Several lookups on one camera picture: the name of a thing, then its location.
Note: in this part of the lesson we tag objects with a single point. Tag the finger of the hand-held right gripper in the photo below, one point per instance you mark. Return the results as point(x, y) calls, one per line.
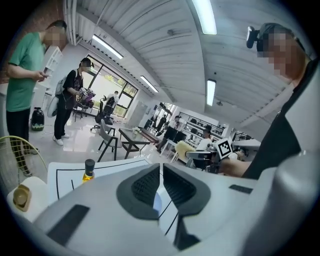
point(200, 155)

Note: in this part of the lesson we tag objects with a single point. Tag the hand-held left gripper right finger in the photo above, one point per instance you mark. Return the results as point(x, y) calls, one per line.
point(220, 200)

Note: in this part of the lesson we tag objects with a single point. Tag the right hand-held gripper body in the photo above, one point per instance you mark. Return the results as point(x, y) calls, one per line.
point(223, 148)

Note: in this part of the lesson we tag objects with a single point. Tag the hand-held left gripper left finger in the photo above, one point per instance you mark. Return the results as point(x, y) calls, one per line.
point(100, 200)

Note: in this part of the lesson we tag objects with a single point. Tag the blue big plate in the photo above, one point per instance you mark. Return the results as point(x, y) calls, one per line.
point(156, 202)

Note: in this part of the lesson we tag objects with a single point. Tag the person's right forearm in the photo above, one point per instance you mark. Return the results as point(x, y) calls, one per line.
point(235, 168)

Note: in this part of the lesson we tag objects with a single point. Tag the yellow oil bottle black cap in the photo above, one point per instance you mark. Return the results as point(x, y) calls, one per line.
point(88, 176)

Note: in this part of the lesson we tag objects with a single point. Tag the ceiling light strip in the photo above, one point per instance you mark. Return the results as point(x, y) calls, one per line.
point(107, 47)
point(205, 17)
point(149, 84)
point(211, 92)

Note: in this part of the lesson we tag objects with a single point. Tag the person's black shirt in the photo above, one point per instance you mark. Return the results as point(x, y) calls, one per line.
point(282, 140)

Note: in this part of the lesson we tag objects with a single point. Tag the grey chair black legs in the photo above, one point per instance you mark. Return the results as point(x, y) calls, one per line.
point(106, 135)

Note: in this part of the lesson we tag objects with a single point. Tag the small white flower plant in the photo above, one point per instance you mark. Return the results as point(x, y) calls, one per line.
point(137, 130)

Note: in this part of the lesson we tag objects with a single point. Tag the tan wooden bowl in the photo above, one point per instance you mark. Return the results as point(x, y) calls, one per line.
point(22, 197)

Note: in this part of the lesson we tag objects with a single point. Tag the black office chair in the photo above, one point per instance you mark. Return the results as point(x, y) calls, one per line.
point(101, 115)

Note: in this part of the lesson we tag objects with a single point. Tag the person's head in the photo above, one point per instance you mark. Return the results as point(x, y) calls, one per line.
point(287, 62)

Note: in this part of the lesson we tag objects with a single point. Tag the large black-framed window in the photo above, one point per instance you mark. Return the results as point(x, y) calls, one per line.
point(105, 85)

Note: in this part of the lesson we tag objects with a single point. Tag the white cubby shelf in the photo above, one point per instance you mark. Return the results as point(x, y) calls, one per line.
point(53, 60)

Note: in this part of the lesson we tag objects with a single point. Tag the black head-mounted camera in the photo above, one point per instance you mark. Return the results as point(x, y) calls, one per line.
point(251, 37)

